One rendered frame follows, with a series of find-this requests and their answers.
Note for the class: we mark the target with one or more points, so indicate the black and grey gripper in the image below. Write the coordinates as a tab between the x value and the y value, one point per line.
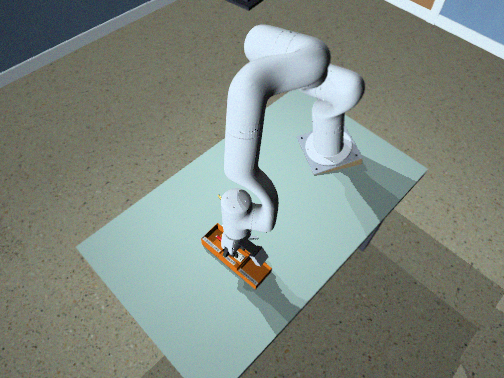
232	245

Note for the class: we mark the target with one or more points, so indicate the orange bin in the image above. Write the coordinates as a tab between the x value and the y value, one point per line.
247	269

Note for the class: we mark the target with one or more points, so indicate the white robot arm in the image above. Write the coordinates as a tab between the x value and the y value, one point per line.
273	71

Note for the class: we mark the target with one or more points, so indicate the white domino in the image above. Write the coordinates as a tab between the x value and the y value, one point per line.
240	257

